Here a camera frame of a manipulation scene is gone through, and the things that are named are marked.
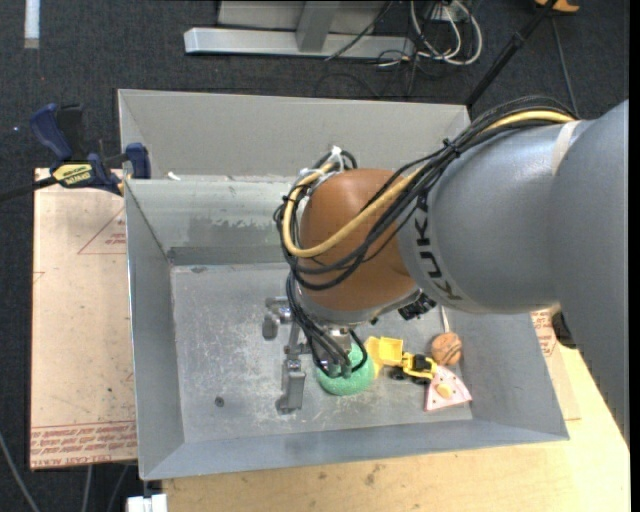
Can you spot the yellow toy digger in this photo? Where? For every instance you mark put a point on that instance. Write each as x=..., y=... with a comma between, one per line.
x=412, y=365

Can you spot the green foam ball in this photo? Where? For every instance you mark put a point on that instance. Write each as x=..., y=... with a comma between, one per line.
x=357, y=380

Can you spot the brown cardboard board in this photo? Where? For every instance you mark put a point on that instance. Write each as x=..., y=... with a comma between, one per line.
x=80, y=325

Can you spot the grey metal bin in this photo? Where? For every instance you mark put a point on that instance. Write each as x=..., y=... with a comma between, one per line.
x=225, y=325

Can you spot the pink toy pizza slice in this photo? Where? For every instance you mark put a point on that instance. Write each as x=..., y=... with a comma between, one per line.
x=446, y=392

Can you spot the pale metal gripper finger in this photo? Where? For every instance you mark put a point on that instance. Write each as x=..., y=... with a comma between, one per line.
x=272, y=325
x=294, y=387

